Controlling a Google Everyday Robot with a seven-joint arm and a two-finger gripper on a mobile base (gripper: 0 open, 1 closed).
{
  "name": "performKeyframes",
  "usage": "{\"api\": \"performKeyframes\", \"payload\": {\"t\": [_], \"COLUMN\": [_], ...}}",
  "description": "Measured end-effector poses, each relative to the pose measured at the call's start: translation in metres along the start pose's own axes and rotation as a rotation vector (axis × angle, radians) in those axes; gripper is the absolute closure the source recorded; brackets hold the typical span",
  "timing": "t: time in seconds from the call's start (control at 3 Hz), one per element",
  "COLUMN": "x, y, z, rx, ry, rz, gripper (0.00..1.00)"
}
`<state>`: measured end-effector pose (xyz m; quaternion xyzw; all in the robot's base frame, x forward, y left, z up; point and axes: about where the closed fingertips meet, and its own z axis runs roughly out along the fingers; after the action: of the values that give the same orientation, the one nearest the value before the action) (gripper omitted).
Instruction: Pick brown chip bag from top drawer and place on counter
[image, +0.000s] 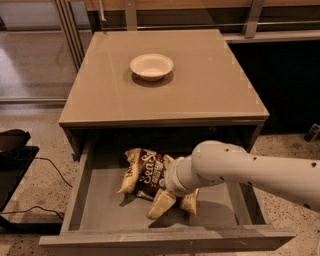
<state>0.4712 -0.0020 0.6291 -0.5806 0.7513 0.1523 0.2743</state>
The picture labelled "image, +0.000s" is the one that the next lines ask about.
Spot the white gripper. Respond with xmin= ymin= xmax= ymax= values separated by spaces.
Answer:
xmin=147 ymin=156 xmax=200 ymax=220

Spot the brown chip bag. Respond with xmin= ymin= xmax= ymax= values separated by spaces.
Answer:
xmin=117 ymin=147 xmax=200 ymax=216

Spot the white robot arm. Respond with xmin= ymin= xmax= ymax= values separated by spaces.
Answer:
xmin=147 ymin=141 xmax=320 ymax=220

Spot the open grey top drawer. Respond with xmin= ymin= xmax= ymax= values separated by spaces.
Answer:
xmin=39 ymin=140 xmax=295 ymax=256

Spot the grey cabinet with counter top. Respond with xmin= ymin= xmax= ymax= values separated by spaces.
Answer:
xmin=59 ymin=30 xmax=269 ymax=154

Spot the white paper bowl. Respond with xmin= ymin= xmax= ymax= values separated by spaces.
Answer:
xmin=129 ymin=54 xmax=174 ymax=82

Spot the black stand base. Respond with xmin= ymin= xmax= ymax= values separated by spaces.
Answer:
xmin=0 ymin=129 xmax=62 ymax=235

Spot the small dark floor object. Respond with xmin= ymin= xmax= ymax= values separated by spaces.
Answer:
xmin=303 ymin=124 xmax=320 ymax=143

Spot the black cable on floor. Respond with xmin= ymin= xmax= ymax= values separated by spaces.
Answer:
xmin=0 ymin=156 xmax=74 ymax=222

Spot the metal frame railing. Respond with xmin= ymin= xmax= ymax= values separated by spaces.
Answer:
xmin=49 ymin=0 xmax=320 ymax=67

